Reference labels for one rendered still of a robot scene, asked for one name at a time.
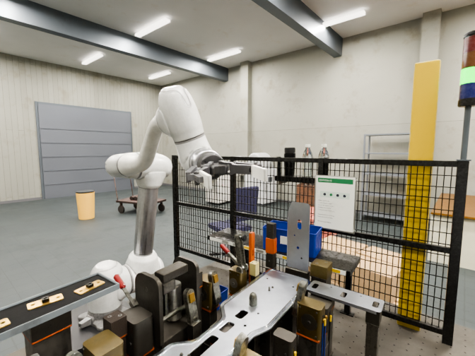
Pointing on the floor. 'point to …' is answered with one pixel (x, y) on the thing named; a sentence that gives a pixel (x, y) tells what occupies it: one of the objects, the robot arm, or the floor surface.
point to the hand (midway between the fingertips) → (237, 178)
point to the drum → (85, 204)
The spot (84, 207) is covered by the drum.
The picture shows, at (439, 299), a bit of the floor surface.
